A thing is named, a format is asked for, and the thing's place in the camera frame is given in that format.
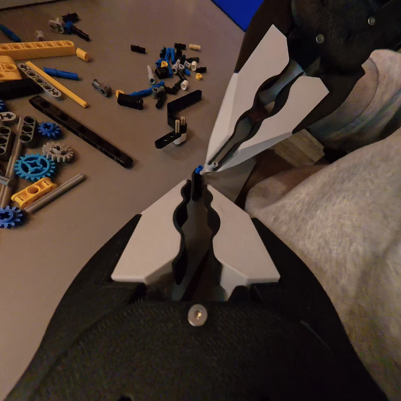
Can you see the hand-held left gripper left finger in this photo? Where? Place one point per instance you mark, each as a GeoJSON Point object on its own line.
{"type": "Point", "coordinates": [150, 244]}

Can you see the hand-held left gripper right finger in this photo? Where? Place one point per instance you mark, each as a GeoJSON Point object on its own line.
{"type": "Point", "coordinates": [244, 247]}

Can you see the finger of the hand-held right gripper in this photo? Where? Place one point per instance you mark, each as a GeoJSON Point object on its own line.
{"type": "Point", "coordinates": [294, 106]}
{"type": "Point", "coordinates": [250, 78]}

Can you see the black lego axle connector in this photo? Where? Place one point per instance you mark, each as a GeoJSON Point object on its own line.
{"type": "Point", "coordinates": [196, 188]}

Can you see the blue white lego pin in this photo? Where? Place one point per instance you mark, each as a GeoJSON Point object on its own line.
{"type": "Point", "coordinates": [204, 169]}

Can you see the person's right forearm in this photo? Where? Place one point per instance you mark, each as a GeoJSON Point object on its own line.
{"type": "Point", "coordinates": [376, 94]}

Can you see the tan lego pin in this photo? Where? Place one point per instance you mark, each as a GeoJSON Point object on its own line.
{"type": "Point", "coordinates": [194, 47]}

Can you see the black bent lego assembly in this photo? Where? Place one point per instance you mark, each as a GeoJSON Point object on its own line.
{"type": "Point", "coordinates": [175, 108]}

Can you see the pile of small lego pins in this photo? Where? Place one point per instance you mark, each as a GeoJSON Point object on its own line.
{"type": "Point", "coordinates": [158, 92]}

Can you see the black lego pin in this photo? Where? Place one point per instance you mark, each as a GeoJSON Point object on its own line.
{"type": "Point", "coordinates": [137, 49]}

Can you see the yellow lego connector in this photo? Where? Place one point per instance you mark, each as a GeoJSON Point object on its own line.
{"type": "Point", "coordinates": [33, 191]}

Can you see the grey lego gear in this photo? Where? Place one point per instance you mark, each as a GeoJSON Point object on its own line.
{"type": "Point", "coordinates": [58, 152]}

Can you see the long black lego beam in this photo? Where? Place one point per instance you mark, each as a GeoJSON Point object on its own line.
{"type": "Point", "coordinates": [81, 130]}

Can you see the large blue lego gear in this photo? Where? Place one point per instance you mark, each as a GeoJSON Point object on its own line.
{"type": "Point", "coordinates": [34, 167]}

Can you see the small blue lego gear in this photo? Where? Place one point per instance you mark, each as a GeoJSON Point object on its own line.
{"type": "Point", "coordinates": [49, 130]}
{"type": "Point", "coordinates": [10, 217]}

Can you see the long dark grey lego axle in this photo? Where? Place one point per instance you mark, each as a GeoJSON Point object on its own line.
{"type": "Point", "coordinates": [12, 156]}

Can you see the dark grey lego beam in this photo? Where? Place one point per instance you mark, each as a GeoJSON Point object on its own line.
{"type": "Point", "coordinates": [29, 131]}
{"type": "Point", "coordinates": [5, 142]}

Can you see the yellow lego bush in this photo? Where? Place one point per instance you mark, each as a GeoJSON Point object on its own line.
{"type": "Point", "coordinates": [82, 54]}

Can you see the yellow lego axle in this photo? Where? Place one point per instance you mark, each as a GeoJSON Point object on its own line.
{"type": "Point", "coordinates": [59, 86]}

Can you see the long blue lego pin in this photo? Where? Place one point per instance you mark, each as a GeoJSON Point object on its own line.
{"type": "Point", "coordinates": [61, 73]}

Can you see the grey blue black lego cluster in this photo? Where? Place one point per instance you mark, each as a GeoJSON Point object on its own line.
{"type": "Point", "coordinates": [67, 26]}

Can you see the grey lego cross connector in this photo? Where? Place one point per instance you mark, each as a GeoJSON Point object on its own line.
{"type": "Point", "coordinates": [7, 117]}

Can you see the grey thin lego liftarm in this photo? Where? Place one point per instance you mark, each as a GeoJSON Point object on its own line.
{"type": "Point", "coordinates": [39, 80]}

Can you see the wide black lego beam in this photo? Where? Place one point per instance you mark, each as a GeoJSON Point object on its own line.
{"type": "Point", "coordinates": [18, 89]}

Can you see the small grey lego pin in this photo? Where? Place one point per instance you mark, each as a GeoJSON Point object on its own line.
{"type": "Point", "coordinates": [39, 35]}

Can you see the long yellow lego beam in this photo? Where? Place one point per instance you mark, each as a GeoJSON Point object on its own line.
{"type": "Point", "coordinates": [34, 49]}

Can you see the yellow lego block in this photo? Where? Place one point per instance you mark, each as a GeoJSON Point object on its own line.
{"type": "Point", "coordinates": [7, 69]}

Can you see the blue board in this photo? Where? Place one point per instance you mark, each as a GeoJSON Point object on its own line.
{"type": "Point", "coordinates": [238, 11]}

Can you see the person's grey sweatpants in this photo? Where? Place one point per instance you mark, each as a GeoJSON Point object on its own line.
{"type": "Point", "coordinates": [329, 235]}

